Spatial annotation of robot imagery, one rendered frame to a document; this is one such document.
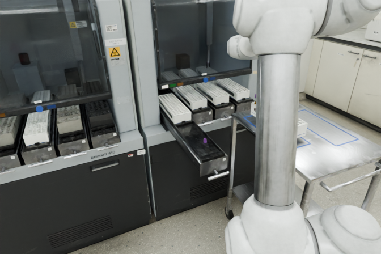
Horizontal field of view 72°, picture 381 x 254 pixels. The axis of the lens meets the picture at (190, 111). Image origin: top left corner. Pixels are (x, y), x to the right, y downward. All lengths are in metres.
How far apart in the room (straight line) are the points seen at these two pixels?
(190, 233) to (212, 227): 0.16
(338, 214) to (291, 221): 0.13
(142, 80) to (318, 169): 0.93
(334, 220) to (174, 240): 1.28
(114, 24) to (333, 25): 0.95
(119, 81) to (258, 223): 0.98
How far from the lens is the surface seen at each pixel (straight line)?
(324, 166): 1.20
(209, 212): 2.02
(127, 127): 1.51
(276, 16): 0.63
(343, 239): 0.77
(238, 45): 1.18
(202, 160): 1.13
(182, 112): 1.41
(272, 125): 0.65
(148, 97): 1.47
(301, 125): 1.28
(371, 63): 3.30
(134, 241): 1.92
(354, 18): 0.69
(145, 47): 1.39
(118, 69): 1.38
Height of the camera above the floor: 1.50
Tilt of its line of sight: 27 degrees down
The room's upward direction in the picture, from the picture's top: 1 degrees counter-clockwise
